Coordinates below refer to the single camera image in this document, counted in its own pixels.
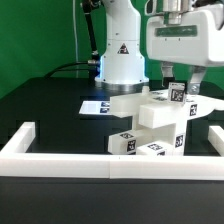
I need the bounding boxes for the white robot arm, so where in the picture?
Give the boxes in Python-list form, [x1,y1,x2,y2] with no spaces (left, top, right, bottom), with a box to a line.
[81,0,224,95]

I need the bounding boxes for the white thin cable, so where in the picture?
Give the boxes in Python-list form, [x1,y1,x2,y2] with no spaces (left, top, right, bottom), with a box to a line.
[72,0,80,79]

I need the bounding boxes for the black cable bundle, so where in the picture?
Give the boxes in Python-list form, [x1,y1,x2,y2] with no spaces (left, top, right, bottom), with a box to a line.
[44,9,101,79]

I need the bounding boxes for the white chair seat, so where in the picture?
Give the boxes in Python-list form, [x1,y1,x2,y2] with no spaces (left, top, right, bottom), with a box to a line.
[144,119,187,156]

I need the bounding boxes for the white U-shaped fence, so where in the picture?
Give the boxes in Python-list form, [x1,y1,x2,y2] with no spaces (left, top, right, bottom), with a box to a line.
[0,122,224,181]

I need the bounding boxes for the white sheet with tags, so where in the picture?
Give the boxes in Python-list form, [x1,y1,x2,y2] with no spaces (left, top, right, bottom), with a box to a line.
[79,101,110,115]

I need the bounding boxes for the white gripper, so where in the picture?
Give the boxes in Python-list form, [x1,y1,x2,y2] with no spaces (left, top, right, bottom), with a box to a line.
[146,8,224,95]

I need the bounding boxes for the white chair back frame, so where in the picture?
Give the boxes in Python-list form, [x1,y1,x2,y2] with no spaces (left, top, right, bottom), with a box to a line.
[109,87,224,130]

